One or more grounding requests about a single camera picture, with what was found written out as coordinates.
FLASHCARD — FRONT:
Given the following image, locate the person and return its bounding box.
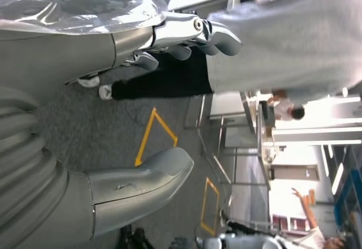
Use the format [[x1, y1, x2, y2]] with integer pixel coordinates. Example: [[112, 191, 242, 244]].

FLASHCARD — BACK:
[[267, 89, 306, 122], [78, 0, 362, 108], [271, 188, 344, 249]]

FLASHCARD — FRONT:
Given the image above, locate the steel frame table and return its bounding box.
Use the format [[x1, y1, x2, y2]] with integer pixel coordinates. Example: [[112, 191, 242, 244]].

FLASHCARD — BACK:
[[183, 93, 272, 192]]

